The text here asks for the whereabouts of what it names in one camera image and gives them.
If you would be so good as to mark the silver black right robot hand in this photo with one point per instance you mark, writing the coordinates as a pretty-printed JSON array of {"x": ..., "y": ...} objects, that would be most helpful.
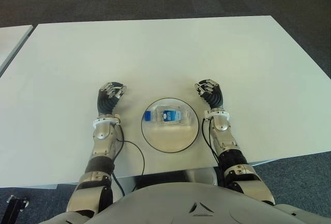
[{"x": 213, "y": 96}]

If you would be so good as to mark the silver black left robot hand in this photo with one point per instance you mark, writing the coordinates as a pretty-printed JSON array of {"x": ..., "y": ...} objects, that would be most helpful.
[{"x": 106, "y": 102}]

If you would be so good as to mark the clear water bottle blue label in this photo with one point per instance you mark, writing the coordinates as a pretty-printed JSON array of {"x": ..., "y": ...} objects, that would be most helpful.
[{"x": 169, "y": 116}]

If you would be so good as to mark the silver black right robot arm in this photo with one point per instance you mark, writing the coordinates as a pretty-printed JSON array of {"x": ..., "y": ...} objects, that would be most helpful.
[{"x": 227, "y": 141}]

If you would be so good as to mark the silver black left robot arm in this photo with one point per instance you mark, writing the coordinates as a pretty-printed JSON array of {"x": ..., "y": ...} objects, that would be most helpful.
[{"x": 102, "y": 141}]

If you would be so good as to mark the round white plate black rim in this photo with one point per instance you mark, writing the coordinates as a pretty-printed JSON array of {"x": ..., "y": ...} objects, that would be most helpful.
[{"x": 169, "y": 138}]

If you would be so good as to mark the white side table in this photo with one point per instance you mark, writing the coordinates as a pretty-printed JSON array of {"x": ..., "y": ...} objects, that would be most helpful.
[{"x": 11, "y": 43}]

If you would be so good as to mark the grey robot torso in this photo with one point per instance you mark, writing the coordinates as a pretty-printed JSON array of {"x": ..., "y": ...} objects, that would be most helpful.
[{"x": 181, "y": 203}]

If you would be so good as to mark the black metal stand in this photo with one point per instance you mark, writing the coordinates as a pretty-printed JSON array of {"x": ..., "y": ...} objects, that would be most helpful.
[{"x": 14, "y": 204}]

